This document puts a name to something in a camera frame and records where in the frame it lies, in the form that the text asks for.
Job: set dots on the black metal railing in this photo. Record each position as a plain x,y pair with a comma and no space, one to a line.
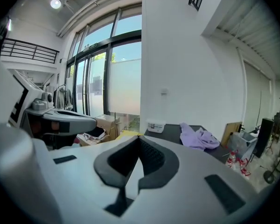
28,51

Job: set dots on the purple cloth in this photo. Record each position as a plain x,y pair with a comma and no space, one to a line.
196,137

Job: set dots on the black standing fan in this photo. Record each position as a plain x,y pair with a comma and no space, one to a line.
269,177

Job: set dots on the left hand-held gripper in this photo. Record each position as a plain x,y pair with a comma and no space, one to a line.
4,90

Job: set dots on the white wall switch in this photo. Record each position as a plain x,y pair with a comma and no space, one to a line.
164,91

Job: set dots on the white plastic lidded container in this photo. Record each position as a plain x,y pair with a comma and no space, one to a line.
156,126

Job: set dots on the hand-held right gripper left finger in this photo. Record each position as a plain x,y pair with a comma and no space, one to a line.
84,183

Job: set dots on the clear plastic storage bin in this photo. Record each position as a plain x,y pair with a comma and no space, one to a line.
243,143

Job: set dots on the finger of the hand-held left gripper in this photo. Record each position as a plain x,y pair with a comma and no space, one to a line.
81,125

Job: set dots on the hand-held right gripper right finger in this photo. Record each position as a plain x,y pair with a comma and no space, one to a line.
189,206

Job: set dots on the round ceiling lamp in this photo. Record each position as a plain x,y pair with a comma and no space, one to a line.
55,3

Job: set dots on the black bin with yellow lid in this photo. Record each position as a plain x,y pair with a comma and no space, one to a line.
128,134

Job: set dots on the brown cardboard box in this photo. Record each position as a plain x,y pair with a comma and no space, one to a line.
107,127

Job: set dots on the leaning wooden board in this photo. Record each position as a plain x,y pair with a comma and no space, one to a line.
232,132

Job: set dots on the clothes rack with garments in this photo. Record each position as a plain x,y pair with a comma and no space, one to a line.
63,98

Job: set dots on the glass window with dark frame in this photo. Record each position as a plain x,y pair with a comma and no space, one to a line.
123,83

